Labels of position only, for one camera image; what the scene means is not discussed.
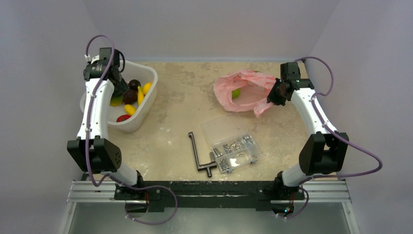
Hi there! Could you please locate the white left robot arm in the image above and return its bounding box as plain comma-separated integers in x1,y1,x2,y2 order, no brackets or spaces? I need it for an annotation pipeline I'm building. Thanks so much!
67,47,145,199

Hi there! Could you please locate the clear plastic screw box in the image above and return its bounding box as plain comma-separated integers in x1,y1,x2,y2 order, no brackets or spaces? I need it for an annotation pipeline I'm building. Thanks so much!
202,113,261,173

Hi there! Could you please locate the dark purple fake fruit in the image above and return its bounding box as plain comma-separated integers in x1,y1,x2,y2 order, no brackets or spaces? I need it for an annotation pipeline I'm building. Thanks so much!
122,89,138,105

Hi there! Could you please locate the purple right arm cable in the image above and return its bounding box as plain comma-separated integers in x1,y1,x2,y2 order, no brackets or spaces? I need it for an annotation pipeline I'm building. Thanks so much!
276,56,384,220

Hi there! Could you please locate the dark brown fake fruit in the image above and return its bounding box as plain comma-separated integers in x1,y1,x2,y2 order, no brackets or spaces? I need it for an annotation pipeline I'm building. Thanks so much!
128,79,141,92

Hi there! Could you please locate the red fake tomato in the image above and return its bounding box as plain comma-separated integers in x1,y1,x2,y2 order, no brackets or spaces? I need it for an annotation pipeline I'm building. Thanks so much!
116,115,131,122

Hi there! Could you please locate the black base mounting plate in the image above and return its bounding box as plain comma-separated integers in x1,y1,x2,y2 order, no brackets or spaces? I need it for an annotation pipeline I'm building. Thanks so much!
114,181,305,212

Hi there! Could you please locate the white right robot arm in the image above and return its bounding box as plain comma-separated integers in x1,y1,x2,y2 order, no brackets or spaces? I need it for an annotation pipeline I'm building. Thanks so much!
267,62,349,198

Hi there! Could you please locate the yellow fake banana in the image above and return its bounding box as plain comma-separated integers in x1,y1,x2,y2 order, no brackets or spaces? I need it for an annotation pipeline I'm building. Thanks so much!
137,86,145,106

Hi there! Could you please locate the green wrinkled fake fruit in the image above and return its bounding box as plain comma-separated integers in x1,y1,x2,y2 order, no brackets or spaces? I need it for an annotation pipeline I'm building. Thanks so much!
231,89,241,99

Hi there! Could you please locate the black metal crank tool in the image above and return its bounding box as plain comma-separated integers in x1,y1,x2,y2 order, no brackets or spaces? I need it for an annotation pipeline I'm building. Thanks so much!
188,132,217,178

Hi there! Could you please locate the pink plastic bag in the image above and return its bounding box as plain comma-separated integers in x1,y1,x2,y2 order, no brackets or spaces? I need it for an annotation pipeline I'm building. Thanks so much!
213,69,276,118

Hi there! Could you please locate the yellow fake lemon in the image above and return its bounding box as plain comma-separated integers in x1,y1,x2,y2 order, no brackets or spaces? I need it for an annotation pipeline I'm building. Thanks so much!
142,82,152,95

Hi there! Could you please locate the white plastic basket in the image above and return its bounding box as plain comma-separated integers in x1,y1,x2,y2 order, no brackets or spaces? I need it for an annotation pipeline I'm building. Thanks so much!
76,60,158,139

